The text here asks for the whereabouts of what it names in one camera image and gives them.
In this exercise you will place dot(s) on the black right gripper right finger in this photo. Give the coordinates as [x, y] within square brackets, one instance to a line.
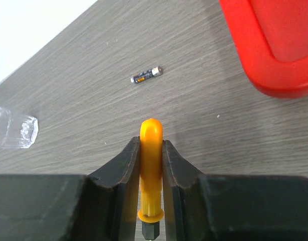
[201, 206]

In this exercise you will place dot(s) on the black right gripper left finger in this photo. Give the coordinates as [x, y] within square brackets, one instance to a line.
[98, 206]

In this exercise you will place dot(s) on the yellow handled screwdriver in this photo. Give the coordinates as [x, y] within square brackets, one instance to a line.
[150, 213]

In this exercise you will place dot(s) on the clear plastic cup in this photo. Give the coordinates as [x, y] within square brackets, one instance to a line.
[17, 131]

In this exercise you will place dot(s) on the red plastic tray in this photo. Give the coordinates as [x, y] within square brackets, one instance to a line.
[271, 38]

